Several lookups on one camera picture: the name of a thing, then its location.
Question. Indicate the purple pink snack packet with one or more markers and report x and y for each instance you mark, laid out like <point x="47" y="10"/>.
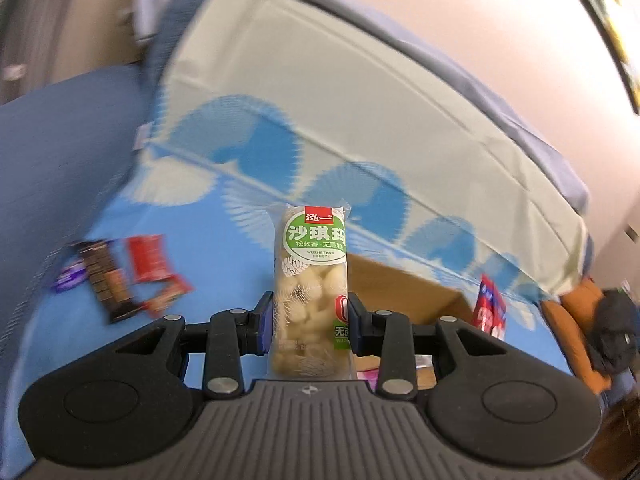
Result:
<point x="369" y="376"/>

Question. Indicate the orange-red small snack packet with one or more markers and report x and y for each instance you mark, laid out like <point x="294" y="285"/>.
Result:
<point x="170" y="297"/>

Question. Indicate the small red snack packet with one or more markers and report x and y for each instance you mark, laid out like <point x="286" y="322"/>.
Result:
<point x="150" y="259"/>

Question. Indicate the long red snack packet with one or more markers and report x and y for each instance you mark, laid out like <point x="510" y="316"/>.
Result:
<point x="490" y="310"/>

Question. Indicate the purple wrapped candy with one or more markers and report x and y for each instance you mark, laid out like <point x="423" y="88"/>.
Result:
<point x="70" y="277"/>

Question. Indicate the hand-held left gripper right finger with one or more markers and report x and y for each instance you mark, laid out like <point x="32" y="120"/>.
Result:
<point x="355" y="325"/>

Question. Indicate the small orange cushion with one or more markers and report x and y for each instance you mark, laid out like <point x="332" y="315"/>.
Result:
<point x="582" y="300"/>

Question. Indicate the wall socket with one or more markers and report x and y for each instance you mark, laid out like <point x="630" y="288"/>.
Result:
<point x="632" y="232"/>

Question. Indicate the brown cardboard box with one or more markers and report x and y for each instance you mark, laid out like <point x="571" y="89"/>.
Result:
<point x="415" y="290"/>

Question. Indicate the grey curtain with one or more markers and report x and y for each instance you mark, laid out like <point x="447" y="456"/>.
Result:
<point x="50" y="20"/>

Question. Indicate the black chocolate bar packet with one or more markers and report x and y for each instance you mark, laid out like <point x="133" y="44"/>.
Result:
<point x="107" y="285"/>

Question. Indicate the large orange cushion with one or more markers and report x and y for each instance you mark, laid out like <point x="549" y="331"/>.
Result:
<point x="565" y="340"/>

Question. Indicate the dark cloth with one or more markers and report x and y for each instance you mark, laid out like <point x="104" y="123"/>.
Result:
<point x="615" y="330"/>

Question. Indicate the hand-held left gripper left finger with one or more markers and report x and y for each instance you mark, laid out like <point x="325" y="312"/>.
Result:
<point x="265" y="325"/>

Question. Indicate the blue cream printed sheet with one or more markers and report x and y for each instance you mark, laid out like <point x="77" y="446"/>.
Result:
<point x="350" y="85"/>

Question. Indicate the framed wall picture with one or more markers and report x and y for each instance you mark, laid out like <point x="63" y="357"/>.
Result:
<point x="615" y="20"/>

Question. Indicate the green white puffed rice packet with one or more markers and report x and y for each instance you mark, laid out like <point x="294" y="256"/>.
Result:
<point x="310" y="285"/>

